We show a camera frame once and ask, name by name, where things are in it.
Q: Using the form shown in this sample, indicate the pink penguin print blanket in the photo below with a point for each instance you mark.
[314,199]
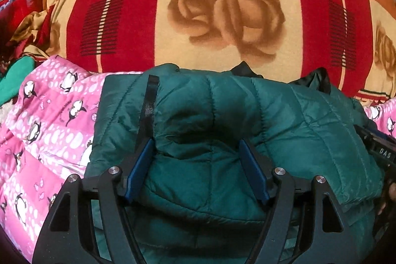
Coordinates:
[46,128]

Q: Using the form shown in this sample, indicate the green quilted puffer jacket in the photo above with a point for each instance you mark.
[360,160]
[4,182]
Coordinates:
[216,128]

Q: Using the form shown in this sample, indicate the rose print checkered quilt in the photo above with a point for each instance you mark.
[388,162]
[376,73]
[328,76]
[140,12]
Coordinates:
[229,4]

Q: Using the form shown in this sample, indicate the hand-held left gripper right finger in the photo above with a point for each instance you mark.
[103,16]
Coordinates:
[253,172]

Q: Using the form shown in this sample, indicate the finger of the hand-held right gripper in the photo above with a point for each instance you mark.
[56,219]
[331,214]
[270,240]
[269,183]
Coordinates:
[363,132]

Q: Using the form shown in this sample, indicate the golden satin cloth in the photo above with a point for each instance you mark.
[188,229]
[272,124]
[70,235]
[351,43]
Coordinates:
[31,32]

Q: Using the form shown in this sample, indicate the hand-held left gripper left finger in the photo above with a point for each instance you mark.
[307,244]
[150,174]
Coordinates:
[139,171]

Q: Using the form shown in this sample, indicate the red clothing pile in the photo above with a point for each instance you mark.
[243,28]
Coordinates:
[18,13]

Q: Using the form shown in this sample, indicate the person's right hand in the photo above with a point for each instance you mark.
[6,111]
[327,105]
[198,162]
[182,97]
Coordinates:
[386,196]

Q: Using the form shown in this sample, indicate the green cloth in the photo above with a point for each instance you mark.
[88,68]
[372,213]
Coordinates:
[18,78]

